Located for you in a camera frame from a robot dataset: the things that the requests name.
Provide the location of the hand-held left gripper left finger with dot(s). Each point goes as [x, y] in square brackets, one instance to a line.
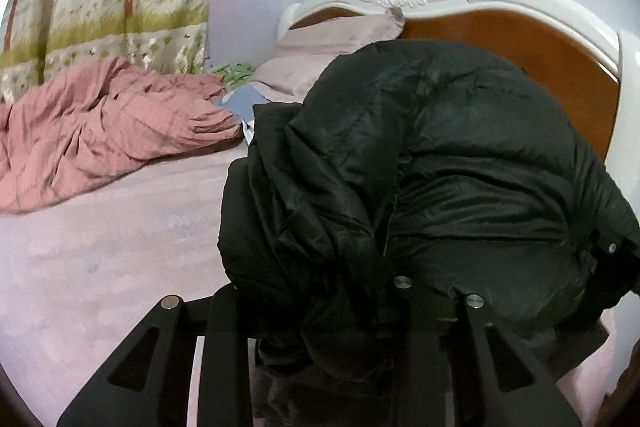
[225, 357]

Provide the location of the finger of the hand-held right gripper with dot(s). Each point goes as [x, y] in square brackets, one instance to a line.
[615, 257]

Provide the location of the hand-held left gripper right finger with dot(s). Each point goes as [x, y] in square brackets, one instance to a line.
[420, 357]

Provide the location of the black puffer jacket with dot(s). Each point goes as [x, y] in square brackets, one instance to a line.
[450, 157]

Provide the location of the folded dark grey garment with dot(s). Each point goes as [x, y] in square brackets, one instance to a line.
[325, 397]

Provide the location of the white and wooden headboard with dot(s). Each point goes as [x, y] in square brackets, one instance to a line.
[550, 42]

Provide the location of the blue patterned pillow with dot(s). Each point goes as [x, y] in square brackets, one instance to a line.
[240, 107]

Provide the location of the pink quilt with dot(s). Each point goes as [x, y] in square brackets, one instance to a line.
[100, 132]

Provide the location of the green cloth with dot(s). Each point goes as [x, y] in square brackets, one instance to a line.
[235, 74]

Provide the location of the pale pink pillow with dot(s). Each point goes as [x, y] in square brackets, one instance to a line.
[310, 57]

